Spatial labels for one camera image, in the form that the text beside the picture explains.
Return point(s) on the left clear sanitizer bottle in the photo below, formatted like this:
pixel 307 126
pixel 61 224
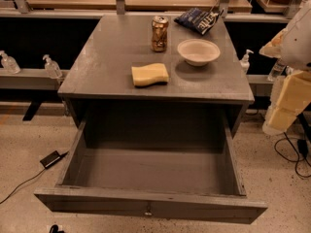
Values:
pixel 9 63

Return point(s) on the right white pump bottle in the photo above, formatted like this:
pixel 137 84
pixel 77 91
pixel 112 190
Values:
pixel 244 61

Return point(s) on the blue chip bag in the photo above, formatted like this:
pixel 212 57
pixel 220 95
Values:
pixel 198 21

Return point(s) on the white bowl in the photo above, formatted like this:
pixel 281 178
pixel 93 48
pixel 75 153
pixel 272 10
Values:
pixel 197 52

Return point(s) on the clear water bottle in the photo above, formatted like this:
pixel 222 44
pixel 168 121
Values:
pixel 276 70

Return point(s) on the open grey top drawer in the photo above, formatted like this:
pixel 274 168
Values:
pixel 175 167

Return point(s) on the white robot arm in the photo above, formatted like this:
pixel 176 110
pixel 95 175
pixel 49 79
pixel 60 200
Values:
pixel 296 48

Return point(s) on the yellow sponge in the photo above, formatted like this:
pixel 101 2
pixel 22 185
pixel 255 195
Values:
pixel 149 74

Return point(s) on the crushed gold soda can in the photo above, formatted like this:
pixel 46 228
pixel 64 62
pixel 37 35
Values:
pixel 159 37

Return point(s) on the clear sanitizer bottle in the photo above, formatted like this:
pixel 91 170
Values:
pixel 52 68
pixel 9 63

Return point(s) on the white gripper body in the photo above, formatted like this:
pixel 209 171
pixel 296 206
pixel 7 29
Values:
pixel 297 46

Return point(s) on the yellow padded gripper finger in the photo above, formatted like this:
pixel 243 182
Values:
pixel 277 121
pixel 295 93

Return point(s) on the black power adapter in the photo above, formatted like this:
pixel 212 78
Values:
pixel 50 159

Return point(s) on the grey cabinet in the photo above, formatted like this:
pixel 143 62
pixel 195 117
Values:
pixel 102 70

